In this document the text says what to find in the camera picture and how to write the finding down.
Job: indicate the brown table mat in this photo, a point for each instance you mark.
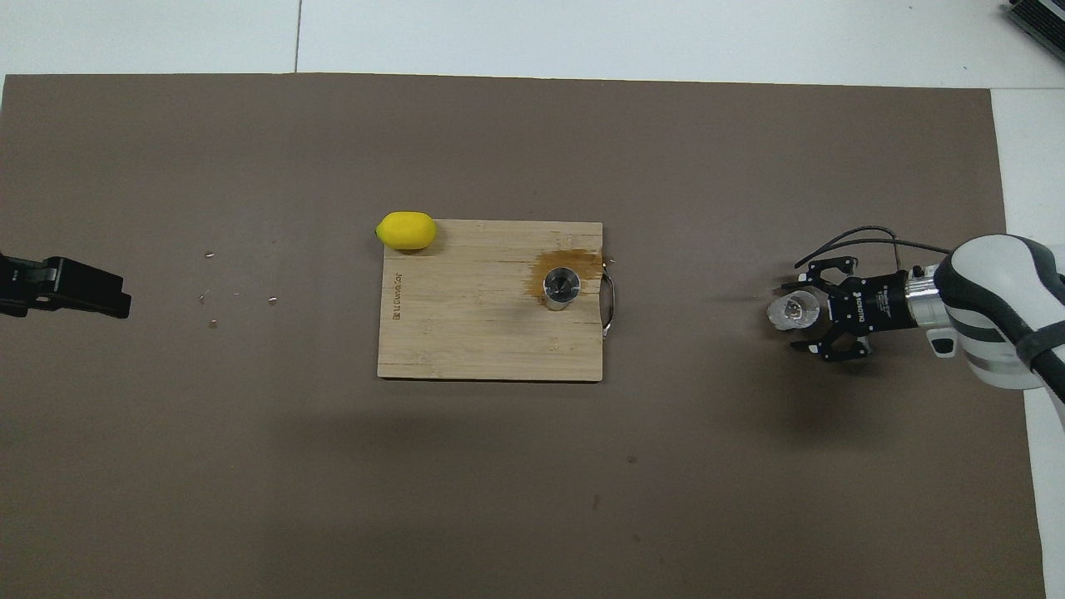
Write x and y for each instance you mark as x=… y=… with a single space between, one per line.
x=499 y=482

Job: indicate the small clear plastic cup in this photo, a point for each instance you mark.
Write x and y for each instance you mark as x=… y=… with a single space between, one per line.
x=793 y=312

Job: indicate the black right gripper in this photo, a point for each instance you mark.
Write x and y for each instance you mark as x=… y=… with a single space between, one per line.
x=874 y=301

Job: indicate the grey ribbed device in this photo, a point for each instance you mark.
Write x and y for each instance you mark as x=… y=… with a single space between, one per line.
x=1040 y=21

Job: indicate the steel double jigger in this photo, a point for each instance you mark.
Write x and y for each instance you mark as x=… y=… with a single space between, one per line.
x=562 y=287

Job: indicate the yellow lemon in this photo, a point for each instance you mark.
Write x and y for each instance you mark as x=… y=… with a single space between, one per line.
x=406 y=231

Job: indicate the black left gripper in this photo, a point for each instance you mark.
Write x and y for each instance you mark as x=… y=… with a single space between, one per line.
x=23 y=287

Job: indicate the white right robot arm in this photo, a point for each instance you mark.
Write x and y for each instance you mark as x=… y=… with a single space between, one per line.
x=998 y=316

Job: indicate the bamboo cutting board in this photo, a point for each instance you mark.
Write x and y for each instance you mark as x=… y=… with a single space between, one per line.
x=466 y=333

